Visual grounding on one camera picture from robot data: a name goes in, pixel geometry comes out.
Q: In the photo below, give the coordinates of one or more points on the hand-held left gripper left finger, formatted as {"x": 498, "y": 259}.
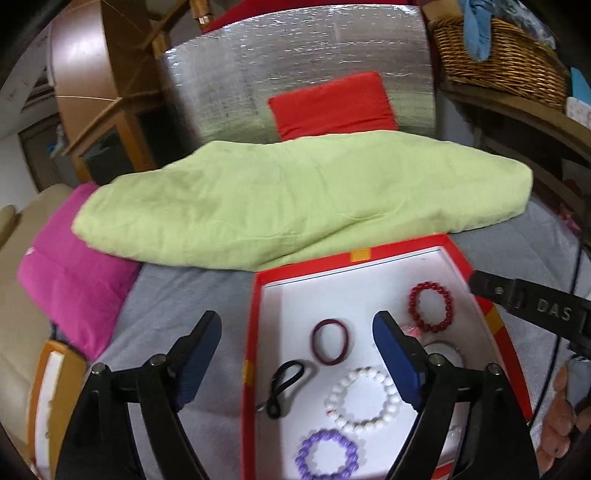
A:
{"x": 203, "y": 355}

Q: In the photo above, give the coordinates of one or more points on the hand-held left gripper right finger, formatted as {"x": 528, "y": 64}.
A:
{"x": 397, "y": 360}

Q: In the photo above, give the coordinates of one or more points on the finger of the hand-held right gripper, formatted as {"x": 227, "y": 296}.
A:
{"x": 531, "y": 302}

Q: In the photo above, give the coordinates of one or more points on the red jewelry box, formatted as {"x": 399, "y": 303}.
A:
{"x": 295, "y": 314}

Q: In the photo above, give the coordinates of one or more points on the person's right hand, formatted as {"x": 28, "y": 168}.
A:
{"x": 554, "y": 429}

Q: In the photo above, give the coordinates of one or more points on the silver bangle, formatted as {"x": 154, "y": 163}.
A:
{"x": 443, "y": 343}

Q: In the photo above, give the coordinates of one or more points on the orange box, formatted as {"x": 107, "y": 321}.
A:
{"x": 50, "y": 353}

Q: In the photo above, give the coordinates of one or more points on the magenta pillow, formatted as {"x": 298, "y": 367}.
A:
{"x": 69, "y": 277}

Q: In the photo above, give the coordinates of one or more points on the beige sofa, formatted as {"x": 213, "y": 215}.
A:
{"x": 23, "y": 346}

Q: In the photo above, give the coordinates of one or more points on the light green pillow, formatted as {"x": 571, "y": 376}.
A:
{"x": 300, "y": 198}

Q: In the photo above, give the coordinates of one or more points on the wooden shelf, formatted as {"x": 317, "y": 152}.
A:
{"x": 508, "y": 99}

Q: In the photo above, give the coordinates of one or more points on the wicker basket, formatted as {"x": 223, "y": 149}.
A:
{"x": 498, "y": 60}

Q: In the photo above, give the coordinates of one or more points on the red cushion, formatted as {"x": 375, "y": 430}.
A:
{"x": 332, "y": 106}

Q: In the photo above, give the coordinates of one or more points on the blue cloth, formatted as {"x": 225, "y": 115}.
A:
{"x": 478, "y": 32}

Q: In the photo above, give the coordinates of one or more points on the silver foil mat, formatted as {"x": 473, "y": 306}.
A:
{"x": 277, "y": 55}

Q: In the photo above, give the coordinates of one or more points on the curved wooden furniture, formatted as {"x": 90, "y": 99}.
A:
{"x": 83, "y": 55}

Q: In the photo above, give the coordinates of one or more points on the red cloth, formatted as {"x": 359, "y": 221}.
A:
{"x": 221, "y": 21}

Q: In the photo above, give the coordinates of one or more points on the wooden chair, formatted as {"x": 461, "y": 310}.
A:
{"x": 201, "y": 9}

